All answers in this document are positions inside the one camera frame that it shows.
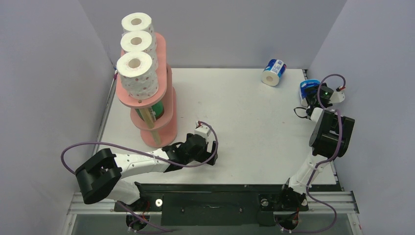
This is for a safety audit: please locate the blue Tempo packaged roll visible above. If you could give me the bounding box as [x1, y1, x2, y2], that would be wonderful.
[299, 79, 321, 107]

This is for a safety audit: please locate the green brown roll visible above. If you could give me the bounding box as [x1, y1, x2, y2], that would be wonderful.
[146, 101, 164, 121]

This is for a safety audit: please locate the white dotted toilet roll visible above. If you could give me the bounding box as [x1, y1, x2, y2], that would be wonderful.
[121, 12, 155, 35]
[120, 30, 157, 58]
[116, 51, 159, 99]

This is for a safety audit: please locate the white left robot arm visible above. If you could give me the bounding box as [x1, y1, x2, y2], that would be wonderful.
[75, 133, 218, 211]

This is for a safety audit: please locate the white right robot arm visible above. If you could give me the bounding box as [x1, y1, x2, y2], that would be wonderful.
[276, 79, 355, 210]

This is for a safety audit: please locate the pink three-tier wooden shelf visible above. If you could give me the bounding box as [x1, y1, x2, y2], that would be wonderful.
[116, 33, 178, 148]

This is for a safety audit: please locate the blue white packaged roll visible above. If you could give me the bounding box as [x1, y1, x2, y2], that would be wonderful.
[261, 59, 287, 87]

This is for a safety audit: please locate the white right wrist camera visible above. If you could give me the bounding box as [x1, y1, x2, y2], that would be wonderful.
[329, 85, 346, 104]

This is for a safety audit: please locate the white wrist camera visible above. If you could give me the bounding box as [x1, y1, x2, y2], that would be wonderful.
[329, 85, 346, 104]
[194, 121, 211, 141]

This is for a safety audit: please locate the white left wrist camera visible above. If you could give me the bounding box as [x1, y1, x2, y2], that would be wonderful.
[194, 121, 211, 141]

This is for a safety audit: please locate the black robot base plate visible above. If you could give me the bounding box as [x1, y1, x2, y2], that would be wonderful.
[127, 184, 309, 226]

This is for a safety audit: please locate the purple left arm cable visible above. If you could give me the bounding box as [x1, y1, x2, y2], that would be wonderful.
[60, 120, 219, 234]

